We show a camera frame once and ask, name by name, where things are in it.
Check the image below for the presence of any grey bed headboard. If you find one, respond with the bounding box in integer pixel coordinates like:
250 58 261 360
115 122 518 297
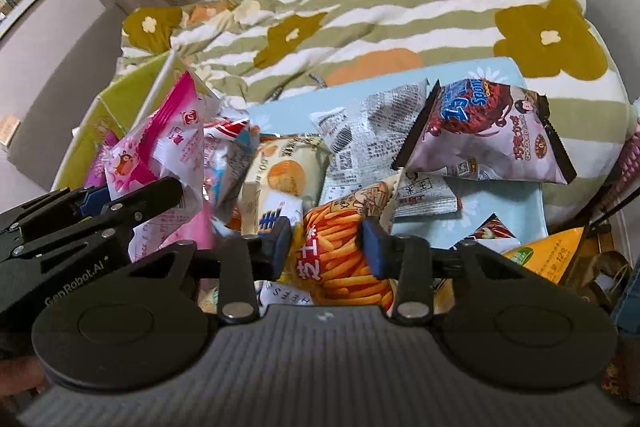
7 2 132 190

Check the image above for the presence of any light blue daisy mat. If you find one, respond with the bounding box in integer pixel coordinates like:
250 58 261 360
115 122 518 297
247 57 552 254

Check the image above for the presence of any pale yellow cracker packet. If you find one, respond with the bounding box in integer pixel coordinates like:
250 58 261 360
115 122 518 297
239 134 334 229

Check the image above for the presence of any brown paper bag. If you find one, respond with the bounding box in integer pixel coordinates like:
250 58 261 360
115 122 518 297
567 247 637 310

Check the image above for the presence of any grey braided cable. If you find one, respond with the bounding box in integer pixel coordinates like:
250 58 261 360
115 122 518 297
272 73 332 102

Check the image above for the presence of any small newspaper print snack packet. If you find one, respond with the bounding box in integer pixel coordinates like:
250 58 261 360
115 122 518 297
394 171 464 219

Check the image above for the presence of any pink white snack packet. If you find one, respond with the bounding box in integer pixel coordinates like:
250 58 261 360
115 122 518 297
85 71 222 264

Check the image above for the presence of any large newspaper print snack packet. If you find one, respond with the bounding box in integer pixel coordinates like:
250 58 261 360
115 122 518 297
309 79 432 204

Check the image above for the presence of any small red triangle snack packet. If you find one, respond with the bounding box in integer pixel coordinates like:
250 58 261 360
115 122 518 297
464 214 522 250

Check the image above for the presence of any yellow orange snack packet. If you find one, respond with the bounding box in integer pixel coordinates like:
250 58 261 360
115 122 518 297
502 226 587 284

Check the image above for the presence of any small wall label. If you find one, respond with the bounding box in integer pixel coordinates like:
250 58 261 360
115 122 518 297
0 116 21 148

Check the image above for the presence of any green striped floral blanket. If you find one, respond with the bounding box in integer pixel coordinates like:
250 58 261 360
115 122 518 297
107 0 639 228

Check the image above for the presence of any red white shrimp chips packet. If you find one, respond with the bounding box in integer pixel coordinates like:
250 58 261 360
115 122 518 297
202 117 262 210

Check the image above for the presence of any white lettered snack packet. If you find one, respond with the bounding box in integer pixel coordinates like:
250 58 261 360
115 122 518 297
254 279 317 309

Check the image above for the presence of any orange fries snack packet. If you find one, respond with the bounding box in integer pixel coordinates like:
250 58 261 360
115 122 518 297
277 181 402 309

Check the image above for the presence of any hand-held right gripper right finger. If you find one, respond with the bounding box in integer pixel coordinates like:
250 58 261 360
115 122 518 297
361 218 509 326

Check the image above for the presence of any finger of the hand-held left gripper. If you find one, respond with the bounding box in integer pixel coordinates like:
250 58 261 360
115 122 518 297
11 177 185 261
0 186 112 239

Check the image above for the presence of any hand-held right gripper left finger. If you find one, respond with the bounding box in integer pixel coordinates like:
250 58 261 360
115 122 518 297
127 217 294 325

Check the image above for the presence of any green bag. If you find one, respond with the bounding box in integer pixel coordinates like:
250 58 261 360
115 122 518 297
51 51 222 194

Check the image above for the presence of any purple chocolate snack packet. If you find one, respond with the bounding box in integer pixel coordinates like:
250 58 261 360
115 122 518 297
392 78 579 186

